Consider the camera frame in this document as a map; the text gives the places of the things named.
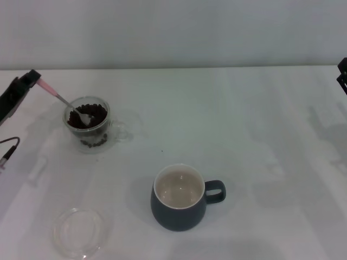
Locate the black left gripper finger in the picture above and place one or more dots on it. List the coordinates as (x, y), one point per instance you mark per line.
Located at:
(13, 97)

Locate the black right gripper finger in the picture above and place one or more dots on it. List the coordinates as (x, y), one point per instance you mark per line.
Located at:
(343, 80)

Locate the dark coffee beans pile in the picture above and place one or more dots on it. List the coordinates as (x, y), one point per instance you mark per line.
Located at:
(96, 113)

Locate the clear glass saucer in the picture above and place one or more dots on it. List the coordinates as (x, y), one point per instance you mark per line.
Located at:
(62, 243)

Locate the dark blue ceramic mug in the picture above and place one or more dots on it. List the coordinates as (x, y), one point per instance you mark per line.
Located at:
(176, 216)

